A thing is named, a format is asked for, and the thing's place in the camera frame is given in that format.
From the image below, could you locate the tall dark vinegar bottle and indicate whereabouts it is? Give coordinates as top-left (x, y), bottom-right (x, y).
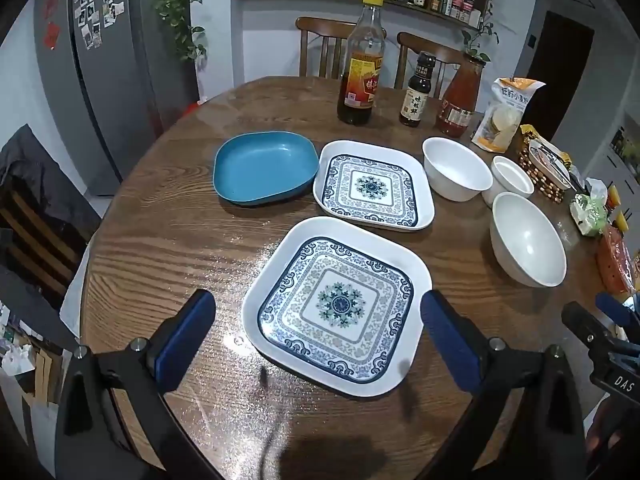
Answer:
top-left (337, 0), bottom-right (387, 127)

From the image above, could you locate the wooden chair with jacket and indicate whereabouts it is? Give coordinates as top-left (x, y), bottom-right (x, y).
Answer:
top-left (0, 180), bottom-right (81, 306)

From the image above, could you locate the white orange snack bag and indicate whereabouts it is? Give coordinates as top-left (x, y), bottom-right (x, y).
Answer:
top-left (471, 77), bottom-right (547, 154)

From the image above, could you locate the green plant by shelf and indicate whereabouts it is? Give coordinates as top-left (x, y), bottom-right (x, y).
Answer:
top-left (460, 0), bottom-right (505, 63)

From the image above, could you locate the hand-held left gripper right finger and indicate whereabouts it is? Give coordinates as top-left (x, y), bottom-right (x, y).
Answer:
top-left (415, 290), bottom-right (588, 480)

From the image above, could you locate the dark door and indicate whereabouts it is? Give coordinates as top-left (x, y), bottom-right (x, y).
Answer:
top-left (525, 10), bottom-right (596, 142)

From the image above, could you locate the white blue patterned square plate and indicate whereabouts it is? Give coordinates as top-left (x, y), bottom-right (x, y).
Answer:
top-left (312, 140), bottom-right (436, 232)
top-left (241, 216), bottom-right (433, 399)

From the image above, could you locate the large white bowl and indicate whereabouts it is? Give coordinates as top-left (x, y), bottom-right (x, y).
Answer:
top-left (489, 192), bottom-right (568, 289)

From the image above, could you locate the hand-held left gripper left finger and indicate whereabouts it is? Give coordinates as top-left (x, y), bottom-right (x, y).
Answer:
top-left (54, 289), bottom-right (217, 480)

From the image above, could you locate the small dark soy sauce bottle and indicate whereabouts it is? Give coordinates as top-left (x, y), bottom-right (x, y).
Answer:
top-left (399, 51), bottom-right (437, 128)

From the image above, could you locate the green packet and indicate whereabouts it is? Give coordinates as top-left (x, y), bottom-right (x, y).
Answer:
top-left (570, 177), bottom-right (609, 237)

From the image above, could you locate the red sauce bottle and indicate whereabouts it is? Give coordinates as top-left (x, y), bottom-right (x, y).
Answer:
top-left (434, 55), bottom-right (485, 139)

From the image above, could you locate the hanging green vine plant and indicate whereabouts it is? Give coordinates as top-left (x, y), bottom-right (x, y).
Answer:
top-left (149, 0), bottom-right (209, 64)

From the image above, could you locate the orange packet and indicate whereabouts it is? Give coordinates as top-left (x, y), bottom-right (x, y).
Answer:
top-left (596, 225), bottom-right (640, 297)

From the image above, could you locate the small white bowl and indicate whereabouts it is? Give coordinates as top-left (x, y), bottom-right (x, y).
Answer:
top-left (482, 155), bottom-right (536, 207)

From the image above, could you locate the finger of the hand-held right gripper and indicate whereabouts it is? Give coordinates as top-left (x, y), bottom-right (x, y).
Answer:
top-left (595, 292), bottom-right (640, 342)
top-left (561, 301), bottom-right (640, 361)

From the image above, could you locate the pile of cardboard and paper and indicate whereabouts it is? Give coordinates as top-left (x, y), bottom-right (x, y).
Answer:
top-left (0, 300), bottom-right (68, 441)

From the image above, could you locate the beaded basket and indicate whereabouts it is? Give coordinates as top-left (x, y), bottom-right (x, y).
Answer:
top-left (516, 125), bottom-right (574, 206)

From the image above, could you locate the medium white bowl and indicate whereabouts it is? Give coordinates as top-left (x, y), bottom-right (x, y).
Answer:
top-left (422, 136), bottom-right (494, 203)

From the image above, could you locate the cluster of fridge photos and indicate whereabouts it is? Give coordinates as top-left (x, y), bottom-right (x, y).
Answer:
top-left (74, 0), bottom-right (126, 51)

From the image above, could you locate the grey refrigerator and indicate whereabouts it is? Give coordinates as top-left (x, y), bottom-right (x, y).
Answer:
top-left (34, 0), bottom-right (202, 197)

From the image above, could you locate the wooden chair with dark cloth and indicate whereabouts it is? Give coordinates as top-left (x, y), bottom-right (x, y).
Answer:
top-left (0, 124), bottom-right (103, 281)

